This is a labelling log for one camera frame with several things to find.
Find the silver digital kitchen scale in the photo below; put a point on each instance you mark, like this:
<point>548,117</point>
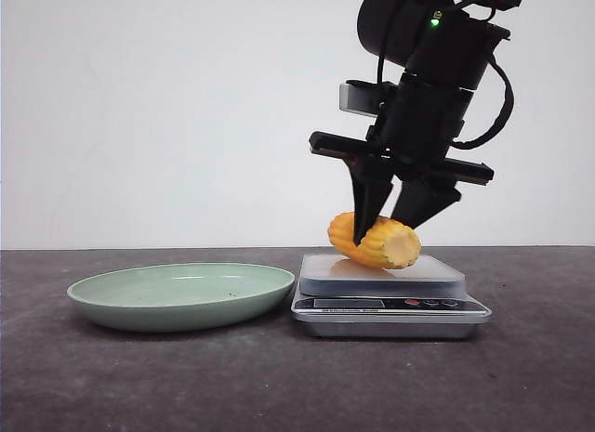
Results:
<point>338,297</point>

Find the yellow corn cob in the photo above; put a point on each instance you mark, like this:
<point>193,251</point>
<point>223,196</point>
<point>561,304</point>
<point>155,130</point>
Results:
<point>388,244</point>

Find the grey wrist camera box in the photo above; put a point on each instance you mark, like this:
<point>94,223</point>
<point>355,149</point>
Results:
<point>361,97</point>

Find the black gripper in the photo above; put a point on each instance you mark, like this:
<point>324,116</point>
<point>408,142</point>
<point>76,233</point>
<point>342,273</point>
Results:
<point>410,139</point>

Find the green oval plate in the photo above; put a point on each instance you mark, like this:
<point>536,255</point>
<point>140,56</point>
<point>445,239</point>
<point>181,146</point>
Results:
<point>180,297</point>

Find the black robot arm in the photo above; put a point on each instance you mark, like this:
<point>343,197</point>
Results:
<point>444,53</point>

